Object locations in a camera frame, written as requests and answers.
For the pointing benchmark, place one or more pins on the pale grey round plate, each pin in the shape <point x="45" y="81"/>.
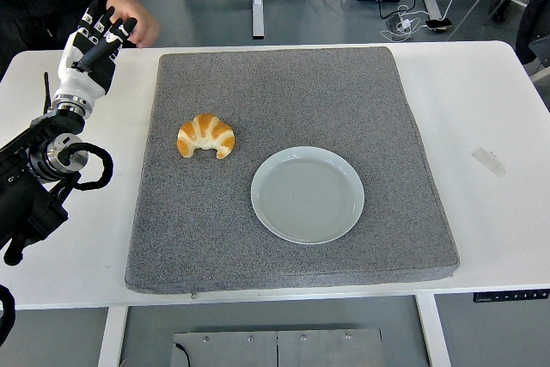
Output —
<point x="307" y="199"/>

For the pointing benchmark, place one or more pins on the white table leg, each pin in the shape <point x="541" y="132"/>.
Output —
<point x="112" y="337"/>
<point x="432" y="332"/>

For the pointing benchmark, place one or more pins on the person's hand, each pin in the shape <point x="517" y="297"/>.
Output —
<point x="144" y="29"/>

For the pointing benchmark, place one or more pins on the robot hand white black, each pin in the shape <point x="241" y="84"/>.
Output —
<point x="81" y="79"/>

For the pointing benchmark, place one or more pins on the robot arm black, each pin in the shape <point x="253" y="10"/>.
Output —
<point x="26" y="195"/>

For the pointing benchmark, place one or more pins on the grey metal plate with screws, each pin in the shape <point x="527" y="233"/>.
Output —
<point x="301" y="350"/>

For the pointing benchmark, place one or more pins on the black power adapter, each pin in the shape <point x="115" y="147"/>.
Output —
<point x="393" y="23"/>

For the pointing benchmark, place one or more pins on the black smartphone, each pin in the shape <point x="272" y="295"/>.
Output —
<point x="438" y="23"/>

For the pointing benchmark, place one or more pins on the grey fabric mat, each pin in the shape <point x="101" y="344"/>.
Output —
<point x="301" y="96"/>

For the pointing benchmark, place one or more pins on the black table control panel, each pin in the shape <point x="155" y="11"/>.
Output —
<point x="511" y="296"/>

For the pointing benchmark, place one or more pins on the clear tape piece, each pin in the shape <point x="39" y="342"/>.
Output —
<point x="487" y="161"/>

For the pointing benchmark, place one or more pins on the dark jacket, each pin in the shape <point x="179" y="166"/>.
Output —
<point x="533" y="23"/>

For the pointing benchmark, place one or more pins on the orange croissant bread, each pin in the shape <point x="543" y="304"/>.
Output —
<point x="210" y="130"/>

